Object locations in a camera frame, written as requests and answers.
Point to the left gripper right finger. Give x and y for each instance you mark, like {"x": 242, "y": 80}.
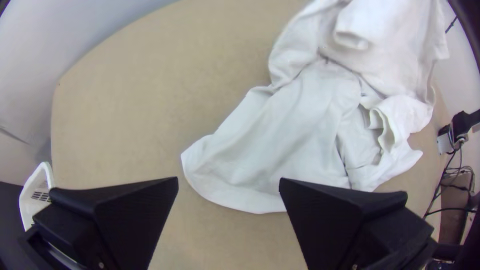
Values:
{"x": 337, "y": 225}

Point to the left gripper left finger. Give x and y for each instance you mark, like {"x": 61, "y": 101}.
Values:
{"x": 123, "y": 217}

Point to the white printed t-shirt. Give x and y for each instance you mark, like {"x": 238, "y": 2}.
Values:
{"x": 281, "y": 142}

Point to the white laundry basket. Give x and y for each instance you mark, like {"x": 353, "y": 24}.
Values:
{"x": 32, "y": 187}

